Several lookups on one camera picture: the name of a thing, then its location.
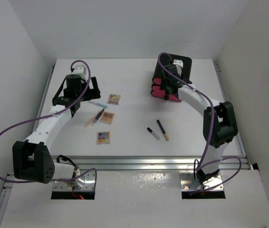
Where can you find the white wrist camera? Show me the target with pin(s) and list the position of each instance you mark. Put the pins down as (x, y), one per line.
(179, 65)
(80, 70)

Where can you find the pink slim pencil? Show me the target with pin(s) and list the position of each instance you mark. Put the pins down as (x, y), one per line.
(91, 119)

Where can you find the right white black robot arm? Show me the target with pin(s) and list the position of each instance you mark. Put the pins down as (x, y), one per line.
(219, 121)

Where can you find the silver glitter tube black cap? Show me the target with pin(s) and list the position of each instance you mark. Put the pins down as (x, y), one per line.
(153, 133)

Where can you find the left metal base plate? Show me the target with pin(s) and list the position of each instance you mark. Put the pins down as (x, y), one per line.
(85, 183)

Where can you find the black drawer cabinet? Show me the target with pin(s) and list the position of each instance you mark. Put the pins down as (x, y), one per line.
(167, 59)

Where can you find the nine-pan orange eyeshadow palette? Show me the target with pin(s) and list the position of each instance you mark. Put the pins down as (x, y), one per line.
(114, 99)

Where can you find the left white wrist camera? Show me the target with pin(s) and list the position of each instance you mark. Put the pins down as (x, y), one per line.
(80, 70)

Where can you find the four-pan brown eyeshadow palette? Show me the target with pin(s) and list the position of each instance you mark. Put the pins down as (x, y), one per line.
(107, 117)

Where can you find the metal base plate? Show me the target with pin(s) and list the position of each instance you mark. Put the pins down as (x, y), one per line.
(188, 183)
(85, 183)

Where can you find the dark teal gold pencil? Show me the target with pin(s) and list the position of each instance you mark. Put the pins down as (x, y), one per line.
(163, 130)

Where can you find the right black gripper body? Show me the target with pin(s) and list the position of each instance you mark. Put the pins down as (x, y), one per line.
(165, 82)

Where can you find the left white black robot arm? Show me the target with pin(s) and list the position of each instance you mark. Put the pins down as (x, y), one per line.
(32, 160)

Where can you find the aluminium front rail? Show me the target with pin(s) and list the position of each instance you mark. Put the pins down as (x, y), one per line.
(135, 163)

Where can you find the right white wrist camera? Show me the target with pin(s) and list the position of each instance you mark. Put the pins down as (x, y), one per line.
(179, 65)

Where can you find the colourful glitter eyeshadow palette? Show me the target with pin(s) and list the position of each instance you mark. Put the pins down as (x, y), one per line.
(103, 137)

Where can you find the white and blue pen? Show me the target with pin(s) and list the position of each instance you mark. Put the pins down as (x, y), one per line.
(98, 104)

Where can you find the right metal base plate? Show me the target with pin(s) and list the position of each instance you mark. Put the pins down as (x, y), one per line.
(188, 183)

